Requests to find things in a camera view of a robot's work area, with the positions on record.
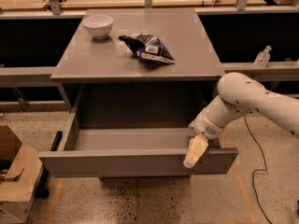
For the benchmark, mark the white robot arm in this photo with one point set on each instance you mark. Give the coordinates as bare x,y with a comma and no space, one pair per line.
237,95

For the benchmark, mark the black metal bar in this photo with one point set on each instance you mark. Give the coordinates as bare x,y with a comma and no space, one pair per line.
42,190

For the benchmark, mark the grey drawer cabinet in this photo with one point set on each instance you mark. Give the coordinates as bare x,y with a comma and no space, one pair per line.
175,31

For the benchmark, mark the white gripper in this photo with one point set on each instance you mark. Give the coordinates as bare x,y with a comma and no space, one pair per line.
206,127

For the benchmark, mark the clear sanitizer pump bottle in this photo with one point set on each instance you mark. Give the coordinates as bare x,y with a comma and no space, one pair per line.
263,57

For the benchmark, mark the open cardboard box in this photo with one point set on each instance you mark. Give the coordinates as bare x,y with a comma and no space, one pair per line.
20,170

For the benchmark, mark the white ceramic bowl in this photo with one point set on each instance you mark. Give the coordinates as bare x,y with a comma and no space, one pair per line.
98,26

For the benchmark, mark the blue white chip bag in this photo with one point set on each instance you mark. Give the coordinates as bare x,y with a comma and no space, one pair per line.
147,47

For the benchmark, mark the grey metal rail frame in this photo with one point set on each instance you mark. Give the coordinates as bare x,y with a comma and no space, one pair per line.
28,73

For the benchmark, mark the grey top drawer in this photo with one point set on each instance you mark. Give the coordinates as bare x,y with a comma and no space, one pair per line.
130,132

